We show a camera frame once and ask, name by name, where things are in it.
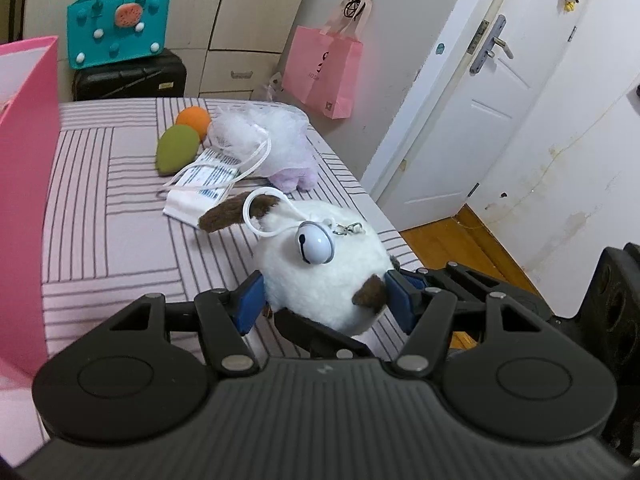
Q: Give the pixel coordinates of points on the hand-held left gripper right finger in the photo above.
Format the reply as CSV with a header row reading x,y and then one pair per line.
x,y
400,300

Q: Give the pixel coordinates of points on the pink cardboard box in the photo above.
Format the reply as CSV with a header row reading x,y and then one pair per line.
x,y
25,210

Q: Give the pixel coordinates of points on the white and purple unicorn plush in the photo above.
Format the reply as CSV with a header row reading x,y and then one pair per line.
x,y
280,135

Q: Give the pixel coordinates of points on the round teal door sticker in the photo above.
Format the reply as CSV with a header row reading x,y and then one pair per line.
x,y
440,49

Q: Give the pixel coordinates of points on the green egg-shaped sponge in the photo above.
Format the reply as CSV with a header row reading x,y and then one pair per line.
x,y
175,150

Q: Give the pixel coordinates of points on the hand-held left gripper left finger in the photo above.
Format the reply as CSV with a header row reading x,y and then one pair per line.
x,y
250,305

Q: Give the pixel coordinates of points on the teal felt tote bag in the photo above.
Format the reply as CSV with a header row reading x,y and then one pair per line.
x,y
90,25

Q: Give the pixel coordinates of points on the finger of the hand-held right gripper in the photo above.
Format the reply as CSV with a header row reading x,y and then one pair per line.
x,y
320,335
465,277

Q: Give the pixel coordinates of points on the pink striped bed sheet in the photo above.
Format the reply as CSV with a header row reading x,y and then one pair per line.
x,y
125,240

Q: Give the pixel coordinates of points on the clear plastic bag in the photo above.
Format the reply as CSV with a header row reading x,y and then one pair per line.
x,y
270,90

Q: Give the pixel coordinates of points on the pink shopping bag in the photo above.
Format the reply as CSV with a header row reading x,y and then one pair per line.
x,y
320,70

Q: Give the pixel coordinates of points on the orange egg-shaped sponge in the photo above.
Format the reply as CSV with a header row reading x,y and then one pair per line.
x,y
195,117

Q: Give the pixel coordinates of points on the grey wooden wardrobe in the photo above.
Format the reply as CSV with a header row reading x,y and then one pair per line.
x,y
240,20

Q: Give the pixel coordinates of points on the white door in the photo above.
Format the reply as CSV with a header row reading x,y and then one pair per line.
x,y
450,135

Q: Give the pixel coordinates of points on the white plush dog with bell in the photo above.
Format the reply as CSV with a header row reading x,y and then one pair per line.
x,y
320,280

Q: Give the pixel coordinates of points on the white printed packet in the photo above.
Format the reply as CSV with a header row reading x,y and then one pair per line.
x,y
200,185

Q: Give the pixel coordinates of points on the black suitcase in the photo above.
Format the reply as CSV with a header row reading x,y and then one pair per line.
x,y
130,80

